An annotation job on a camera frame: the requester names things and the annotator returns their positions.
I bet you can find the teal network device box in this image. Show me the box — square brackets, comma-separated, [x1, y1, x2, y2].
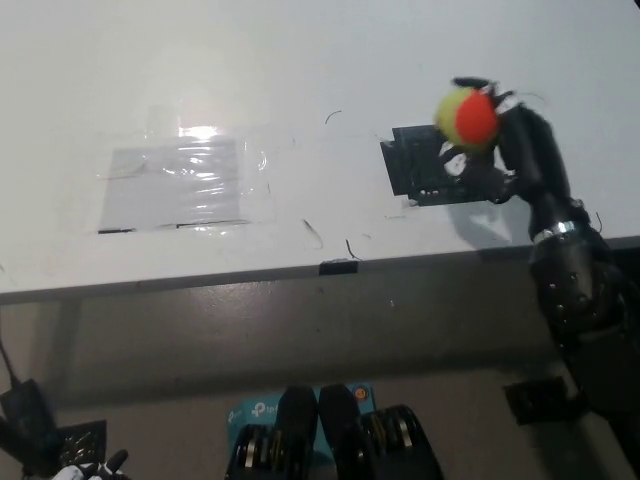
[225, 382, 375, 480]

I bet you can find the black floor tape patch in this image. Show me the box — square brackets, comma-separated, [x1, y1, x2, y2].
[502, 375, 590, 426]
[52, 418, 108, 469]

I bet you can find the orange and yellow tennis ball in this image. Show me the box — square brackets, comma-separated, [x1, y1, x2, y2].
[433, 86, 501, 152]

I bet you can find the black tape patch on table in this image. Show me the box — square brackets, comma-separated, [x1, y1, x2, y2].
[379, 124, 494, 208]

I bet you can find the small black tape strip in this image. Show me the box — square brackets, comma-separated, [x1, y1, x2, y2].
[318, 258, 361, 276]

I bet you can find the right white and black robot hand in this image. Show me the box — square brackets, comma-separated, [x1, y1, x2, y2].
[438, 75, 590, 245]

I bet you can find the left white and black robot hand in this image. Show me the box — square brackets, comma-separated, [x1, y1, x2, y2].
[53, 448, 131, 480]

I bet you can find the clear plastic taped sheet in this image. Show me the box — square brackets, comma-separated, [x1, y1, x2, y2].
[94, 127, 269, 236]

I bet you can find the black power cable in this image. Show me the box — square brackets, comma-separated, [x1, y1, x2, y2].
[0, 332, 19, 389]

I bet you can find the black power adapter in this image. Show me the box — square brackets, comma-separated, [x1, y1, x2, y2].
[0, 378, 59, 476]

